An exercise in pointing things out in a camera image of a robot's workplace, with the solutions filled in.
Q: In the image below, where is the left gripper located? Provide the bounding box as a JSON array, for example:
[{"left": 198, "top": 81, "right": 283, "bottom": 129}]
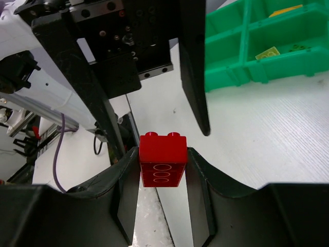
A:
[{"left": 31, "top": 1, "right": 210, "bottom": 161}]

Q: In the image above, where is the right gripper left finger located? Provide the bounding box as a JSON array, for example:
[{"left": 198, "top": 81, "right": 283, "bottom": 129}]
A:
[{"left": 1, "top": 147, "right": 140, "bottom": 246}]

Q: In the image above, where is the green compartment tray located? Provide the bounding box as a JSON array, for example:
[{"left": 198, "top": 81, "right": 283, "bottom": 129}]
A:
[{"left": 205, "top": 1, "right": 328, "bottom": 92}]

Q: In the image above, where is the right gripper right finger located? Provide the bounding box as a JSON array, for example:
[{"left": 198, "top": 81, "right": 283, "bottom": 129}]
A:
[{"left": 186, "top": 148, "right": 328, "bottom": 246}]

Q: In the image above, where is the yellow rectangular lego brick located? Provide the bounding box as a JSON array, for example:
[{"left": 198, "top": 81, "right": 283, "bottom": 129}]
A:
[{"left": 269, "top": 5, "right": 303, "bottom": 17}]

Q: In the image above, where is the green lego brick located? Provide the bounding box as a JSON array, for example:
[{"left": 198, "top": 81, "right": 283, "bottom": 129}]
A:
[{"left": 289, "top": 44, "right": 311, "bottom": 52}]

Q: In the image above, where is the black thin cable left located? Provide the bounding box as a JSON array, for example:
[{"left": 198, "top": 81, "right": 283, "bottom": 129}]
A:
[{"left": 93, "top": 133, "right": 105, "bottom": 155}]

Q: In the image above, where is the red lego brick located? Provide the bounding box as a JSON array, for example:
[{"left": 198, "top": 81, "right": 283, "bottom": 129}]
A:
[{"left": 139, "top": 132, "right": 188, "bottom": 187}]

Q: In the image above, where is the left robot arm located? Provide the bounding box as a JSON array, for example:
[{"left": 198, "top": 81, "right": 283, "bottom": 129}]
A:
[{"left": 1, "top": 1, "right": 210, "bottom": 161}]

